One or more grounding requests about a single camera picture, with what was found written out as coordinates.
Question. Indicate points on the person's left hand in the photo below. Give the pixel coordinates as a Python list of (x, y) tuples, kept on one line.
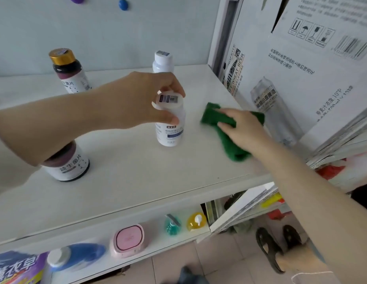
[(130, 100)]

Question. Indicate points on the person's right hand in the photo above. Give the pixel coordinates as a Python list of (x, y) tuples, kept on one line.
[(248, 133)]

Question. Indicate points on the green cleaning cloth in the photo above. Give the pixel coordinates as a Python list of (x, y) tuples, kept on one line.
[(210, 115)]

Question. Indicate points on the white bottle navy label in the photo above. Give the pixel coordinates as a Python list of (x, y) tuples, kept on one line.
[(170, 136), (163, 62)]

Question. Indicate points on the gold cap dark bottle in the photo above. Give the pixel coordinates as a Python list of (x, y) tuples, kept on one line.
[(68, 168), (71, 76)]

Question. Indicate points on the person's right forearm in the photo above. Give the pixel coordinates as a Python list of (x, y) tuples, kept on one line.
[(319, 210)]

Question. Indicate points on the person's left forearm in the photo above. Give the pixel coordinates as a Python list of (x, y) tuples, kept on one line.
[(47, 130)]

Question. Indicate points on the yellow pump bottle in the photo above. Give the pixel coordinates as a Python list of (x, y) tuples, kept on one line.
[(196, 223)]

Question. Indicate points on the teal spray bottle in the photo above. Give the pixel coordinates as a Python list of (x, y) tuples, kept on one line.
[(172, 229)]

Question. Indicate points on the yellow snack bag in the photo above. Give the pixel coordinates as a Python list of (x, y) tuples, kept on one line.
[(272, 201)]

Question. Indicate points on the white printed carton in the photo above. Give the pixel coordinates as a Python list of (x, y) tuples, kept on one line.
[(304, 85)]

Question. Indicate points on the red white flat packet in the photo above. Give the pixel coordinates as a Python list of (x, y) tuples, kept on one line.
[(278, 215)]

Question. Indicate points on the pile of red snack packets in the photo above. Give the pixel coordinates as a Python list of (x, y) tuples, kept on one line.
[(329, 173)]

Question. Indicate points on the pink plastic case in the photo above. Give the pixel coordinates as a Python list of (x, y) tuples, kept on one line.
[(128, 241)]

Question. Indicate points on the white arm sleeve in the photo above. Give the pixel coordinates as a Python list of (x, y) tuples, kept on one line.
[(9, 174)]

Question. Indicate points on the blue detergent container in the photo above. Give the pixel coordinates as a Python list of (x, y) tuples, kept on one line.
[(82, 255)]

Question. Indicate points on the purple detergent bag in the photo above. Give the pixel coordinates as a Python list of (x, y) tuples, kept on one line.
[(17, 269)]

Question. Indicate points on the blue wall knob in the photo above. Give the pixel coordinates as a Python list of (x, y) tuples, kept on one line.
[(123, 4)]

